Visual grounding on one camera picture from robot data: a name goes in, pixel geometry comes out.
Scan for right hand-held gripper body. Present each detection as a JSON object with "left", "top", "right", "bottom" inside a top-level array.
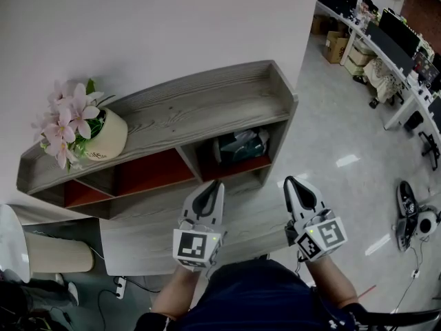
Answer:
[{"left": 283, "top": 208, "right": 349, "bottom": 263}]

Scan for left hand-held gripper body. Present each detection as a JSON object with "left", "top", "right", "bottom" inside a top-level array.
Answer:
[{"left": 171, "top": 214, "right": 228, "bottom": 272}]

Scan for green and white packet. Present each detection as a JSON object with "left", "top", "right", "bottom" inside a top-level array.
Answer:
[{"left": 215, "top": 128, "right": 270, "bottom": 165}]

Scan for person's left forearm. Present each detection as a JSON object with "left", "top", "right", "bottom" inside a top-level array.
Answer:
[{"left": 151, "top": 265, "right": 199, "bottom": 320}]

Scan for person's right forearm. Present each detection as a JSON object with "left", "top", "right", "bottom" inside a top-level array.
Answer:
[{"left": 306, "top": 255, "right": 359, "bottom": 310}]

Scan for grey wooden desk with hutch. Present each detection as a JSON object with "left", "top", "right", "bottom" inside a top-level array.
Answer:
[{"left": 16, "top": 59, "right": 299, "bottom": 277}]

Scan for long white office desk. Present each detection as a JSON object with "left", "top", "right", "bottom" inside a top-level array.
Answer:
[{"left": 315, "top": 0, "right": 441, "bottom": 141}]

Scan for person's dark clothing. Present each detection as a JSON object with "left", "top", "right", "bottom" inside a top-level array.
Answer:
[{"left": 134, "top": 259, "right": 373, "bottom": 331}]

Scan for black and white floor device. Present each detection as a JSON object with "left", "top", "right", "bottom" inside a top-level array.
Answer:
[{"left": 395, "top": 180, "right": 420, "bottom": 253}]

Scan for cream pot with pink flowers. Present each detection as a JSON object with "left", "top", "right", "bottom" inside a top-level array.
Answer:
[{"left": 30, "top": 78, "right": 129, "bottom": 174}]

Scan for black bar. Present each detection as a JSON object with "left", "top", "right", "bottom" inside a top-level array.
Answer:
[{"left": 358, "top": 308, "right": 441, "bottom": 329}]

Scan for black trash bin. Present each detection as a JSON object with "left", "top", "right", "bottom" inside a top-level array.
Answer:
[{"left": 403, "top": 110, "right": 424, "bottom": 132}]

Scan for black office chair base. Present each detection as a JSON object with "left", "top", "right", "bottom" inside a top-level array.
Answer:
[{"left": 418, "top": 131, "right": 441, "bottom": 170}]

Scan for chair with floral cover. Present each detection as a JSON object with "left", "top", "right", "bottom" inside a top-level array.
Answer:
[{"left": 363, "top": 57, "right": 404, "bottom": 105}]

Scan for beige storage boxes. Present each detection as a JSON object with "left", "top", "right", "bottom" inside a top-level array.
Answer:
[{"left": 344, "top": 43, "right": 376, "bottom": 77}]

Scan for large cardboard box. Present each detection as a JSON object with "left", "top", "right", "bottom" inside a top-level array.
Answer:
[{"left": 323, "top": 30, "right": 351, "bottom": 64}]

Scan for laptop with stickers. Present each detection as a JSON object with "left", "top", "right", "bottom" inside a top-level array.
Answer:
[{"left": 413, "top": 52, "right": 440, "bottom": 84}]

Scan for small cardboard box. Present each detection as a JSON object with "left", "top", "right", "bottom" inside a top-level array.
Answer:
[{"left": 311, "top": 14, "right": 328, "bottom": 36}]

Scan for wide black monitor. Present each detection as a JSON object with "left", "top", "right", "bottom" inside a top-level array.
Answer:
[{"left": 378, "top": 8, "right": 421, "bottom": 58}]

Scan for black power cable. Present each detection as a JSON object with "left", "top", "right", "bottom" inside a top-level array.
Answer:
[{"left": 125, "top": 277, "right": 161, "bottom": 293}]

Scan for long black floor cable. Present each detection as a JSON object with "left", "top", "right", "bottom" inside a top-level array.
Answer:
[{"left": 389, "top": 236, "right": 428, "bottom": 315}]

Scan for black looping floor cable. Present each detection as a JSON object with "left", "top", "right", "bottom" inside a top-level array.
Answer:
[{"left": 98, "top": 288, "right": 120, "bottom": 327}]

